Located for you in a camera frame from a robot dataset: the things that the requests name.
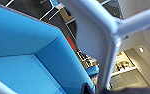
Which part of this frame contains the white kitchen counter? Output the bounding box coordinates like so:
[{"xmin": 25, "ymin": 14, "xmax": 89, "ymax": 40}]
[{"xmin": 110, "ymin": 49, "xmax": 139, "ymax": 90}]

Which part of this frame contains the blue upholstered chair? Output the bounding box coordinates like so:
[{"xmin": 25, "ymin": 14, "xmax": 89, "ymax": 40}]
[{"xmin": 0, "ymin": 0, "xmax": 97, "ymax": 94}]

